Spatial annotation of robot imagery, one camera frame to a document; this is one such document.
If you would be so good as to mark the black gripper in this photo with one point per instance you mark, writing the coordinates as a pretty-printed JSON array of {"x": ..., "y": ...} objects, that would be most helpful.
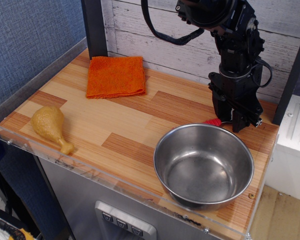
[{"x": 237, "y": 90}]

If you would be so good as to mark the red handled metal spoon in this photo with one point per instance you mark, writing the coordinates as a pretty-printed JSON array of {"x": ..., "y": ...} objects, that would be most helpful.
[{"x": 217, "y": 122}]

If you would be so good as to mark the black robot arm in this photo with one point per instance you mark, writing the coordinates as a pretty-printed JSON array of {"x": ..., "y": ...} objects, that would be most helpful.
[{"x": 234, "y": 27}]

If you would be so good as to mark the toy chicken drumstick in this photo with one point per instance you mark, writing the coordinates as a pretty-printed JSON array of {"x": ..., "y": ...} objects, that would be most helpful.
[{"x": 47, "y": 122}]

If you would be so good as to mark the stainless steel bowl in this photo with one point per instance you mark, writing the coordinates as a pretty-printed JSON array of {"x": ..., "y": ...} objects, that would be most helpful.
[{"x": 203, "y": 166}]

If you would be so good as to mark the white side cabinet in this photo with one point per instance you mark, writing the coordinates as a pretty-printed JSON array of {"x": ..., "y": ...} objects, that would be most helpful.
[{"x": 283, "y": 172}]

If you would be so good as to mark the orange folded cloth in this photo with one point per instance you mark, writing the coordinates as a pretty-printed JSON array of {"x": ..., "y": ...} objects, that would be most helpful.
[{"x": 113, "y": 77}]

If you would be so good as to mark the silver button control panel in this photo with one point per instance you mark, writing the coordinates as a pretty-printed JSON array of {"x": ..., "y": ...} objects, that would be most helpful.
[{"x": 125, "y": 221}]

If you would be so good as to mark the clear acrylic edge guard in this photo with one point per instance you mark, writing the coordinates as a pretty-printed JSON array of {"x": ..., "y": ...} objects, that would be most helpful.
[{"x": 114, "y": 141}]

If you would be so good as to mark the yellow object bottom left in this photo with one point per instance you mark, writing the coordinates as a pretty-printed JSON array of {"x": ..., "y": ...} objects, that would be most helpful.
[{"x": 21, "y": 234}]

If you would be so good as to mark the right black vertical post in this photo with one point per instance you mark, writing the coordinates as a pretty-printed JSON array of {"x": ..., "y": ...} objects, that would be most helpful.
[{"x": 288, "y": 91}]

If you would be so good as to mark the black vertical post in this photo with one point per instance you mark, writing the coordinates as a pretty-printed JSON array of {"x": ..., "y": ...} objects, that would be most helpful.
[
  {"x": 94, "y": 28},
  {"x": 288, "y": 91}
]

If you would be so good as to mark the left black vertical post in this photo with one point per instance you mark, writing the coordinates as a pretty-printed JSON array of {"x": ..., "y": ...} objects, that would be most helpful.
[{"x": 94, "y": 28}]

